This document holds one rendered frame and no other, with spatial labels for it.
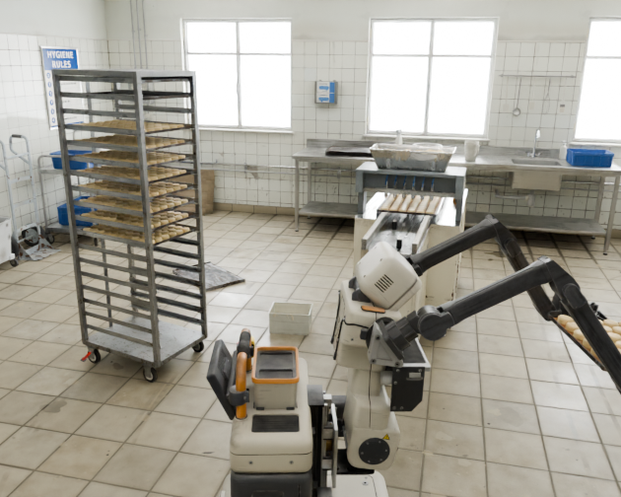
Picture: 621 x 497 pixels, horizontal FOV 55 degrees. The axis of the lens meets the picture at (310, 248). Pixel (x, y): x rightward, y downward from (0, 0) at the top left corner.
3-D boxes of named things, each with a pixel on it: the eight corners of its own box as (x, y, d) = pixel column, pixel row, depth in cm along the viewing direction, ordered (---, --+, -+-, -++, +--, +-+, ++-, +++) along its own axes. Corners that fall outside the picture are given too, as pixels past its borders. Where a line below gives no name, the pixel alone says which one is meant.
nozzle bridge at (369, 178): (363, 206, 448) (365, 162, 438) (462, 214, 428) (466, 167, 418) (354, 217, 418) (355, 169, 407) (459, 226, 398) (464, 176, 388)
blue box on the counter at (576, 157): (571, 166, 615) (573, 152, 611) (565, 161, 643) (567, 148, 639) (612, 167, 609) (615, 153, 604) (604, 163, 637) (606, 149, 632)
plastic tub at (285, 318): (312, 322, 449) (312, 303, 444) (310, 335, 428) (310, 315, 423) (273, 320, 452) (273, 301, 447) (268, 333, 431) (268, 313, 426)
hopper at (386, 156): (376, 163, 433) (377, 143, 429) (454, 167, 419) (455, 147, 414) (368, 169, 407) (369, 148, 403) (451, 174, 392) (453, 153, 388)
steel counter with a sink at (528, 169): (291, 232, 687) (292, 123, 651) (306, 217, 752) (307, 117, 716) (611, 255, 614) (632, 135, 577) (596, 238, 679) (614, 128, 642)
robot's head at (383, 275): (357, 290, 180) (392, 255, 177) (349, 267, 200) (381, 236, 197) (389, 319, 184) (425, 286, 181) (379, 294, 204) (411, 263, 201)
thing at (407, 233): (376, 329, 439) (381, 211, 412) (423, 336, 429) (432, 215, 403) (355, 376, 374) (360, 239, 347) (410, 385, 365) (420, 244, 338)
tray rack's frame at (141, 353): (209, 347, 401) (197, 70, 348) (157, 381, 358) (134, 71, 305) (138, 326, 430) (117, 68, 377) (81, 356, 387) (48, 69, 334)
